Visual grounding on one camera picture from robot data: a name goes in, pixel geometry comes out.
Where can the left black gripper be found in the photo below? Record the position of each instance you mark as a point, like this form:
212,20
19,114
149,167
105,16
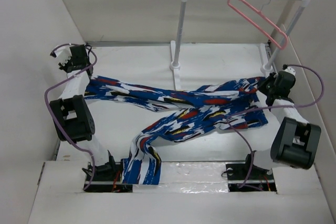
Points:
65,68

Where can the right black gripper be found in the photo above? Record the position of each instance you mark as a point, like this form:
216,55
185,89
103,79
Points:
272,76

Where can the blue patterned trousers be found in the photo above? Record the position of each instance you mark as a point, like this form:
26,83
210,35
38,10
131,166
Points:
194,113

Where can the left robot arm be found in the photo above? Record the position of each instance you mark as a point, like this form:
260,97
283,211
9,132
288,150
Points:
71,115

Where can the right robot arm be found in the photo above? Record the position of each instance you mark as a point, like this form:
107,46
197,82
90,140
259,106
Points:
296,142

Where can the white metal clothes rack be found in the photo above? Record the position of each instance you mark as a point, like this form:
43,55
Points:
266,68

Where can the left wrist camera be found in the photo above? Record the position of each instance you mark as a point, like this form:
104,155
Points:
62,54

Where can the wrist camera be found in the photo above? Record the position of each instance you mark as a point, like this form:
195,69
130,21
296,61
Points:
289,69
62,54

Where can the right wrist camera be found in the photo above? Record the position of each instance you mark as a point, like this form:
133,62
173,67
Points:
289,69

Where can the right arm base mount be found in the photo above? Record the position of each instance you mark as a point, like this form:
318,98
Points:
242,177

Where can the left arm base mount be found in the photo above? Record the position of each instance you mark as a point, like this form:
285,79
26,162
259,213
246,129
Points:
106,183

